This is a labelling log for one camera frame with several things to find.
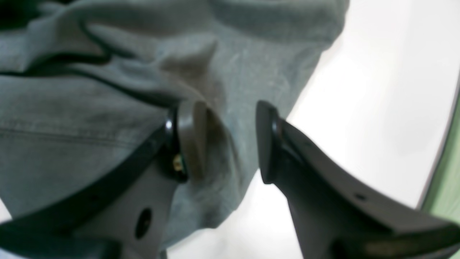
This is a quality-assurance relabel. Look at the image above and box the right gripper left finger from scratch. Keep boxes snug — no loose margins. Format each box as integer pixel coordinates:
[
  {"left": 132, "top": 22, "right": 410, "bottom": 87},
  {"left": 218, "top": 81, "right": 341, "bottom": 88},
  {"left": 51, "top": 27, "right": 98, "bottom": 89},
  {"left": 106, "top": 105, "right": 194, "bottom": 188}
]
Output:
[{"left": 1, "top": 101, "right": 207, "bottom": 259}]

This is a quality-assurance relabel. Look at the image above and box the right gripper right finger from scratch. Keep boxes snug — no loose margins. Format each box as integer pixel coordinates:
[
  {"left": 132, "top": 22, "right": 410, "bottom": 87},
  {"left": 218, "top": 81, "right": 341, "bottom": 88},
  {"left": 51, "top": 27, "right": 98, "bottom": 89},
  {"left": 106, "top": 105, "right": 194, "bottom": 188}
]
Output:
[{"left": 256, "top": 101, "right": 460, "bottom": 259}]

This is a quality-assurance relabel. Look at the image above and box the dark grey t-shirt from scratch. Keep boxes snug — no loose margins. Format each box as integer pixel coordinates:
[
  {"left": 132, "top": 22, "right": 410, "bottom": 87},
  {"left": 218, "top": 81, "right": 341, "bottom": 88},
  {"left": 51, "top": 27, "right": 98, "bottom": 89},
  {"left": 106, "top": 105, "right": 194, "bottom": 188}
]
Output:
[{"left": 0, "top": 0, "right": 350, "bottom": 249}]

